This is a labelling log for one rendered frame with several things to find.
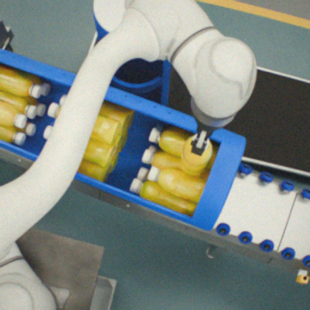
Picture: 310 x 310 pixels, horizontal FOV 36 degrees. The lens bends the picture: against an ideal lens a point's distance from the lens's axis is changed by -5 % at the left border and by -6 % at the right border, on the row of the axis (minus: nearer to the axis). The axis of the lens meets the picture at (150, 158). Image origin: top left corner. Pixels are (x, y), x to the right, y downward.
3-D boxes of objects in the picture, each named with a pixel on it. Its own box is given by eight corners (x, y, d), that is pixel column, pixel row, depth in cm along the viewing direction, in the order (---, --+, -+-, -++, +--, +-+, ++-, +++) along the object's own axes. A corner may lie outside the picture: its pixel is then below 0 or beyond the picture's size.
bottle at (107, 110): (126, 113, 139) (67, 90, 141) (118, 136, 141) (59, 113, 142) (131, 111, 146) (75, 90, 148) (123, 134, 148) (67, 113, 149)
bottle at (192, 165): (210, 156, 136) (219, 135, 118) (200, 180, 134) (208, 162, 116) (185, 147, 136) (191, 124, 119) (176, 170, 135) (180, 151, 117)
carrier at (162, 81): (102, 83, 250) (121, 133, 243) (82, -13, 166) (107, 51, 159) (156, 65, 253) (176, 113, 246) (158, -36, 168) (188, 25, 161)
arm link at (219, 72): (258, 102, 88) (214, 48, 91) (279, 64, 73) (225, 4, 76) (212, 133, 86) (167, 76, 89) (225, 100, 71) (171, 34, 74)
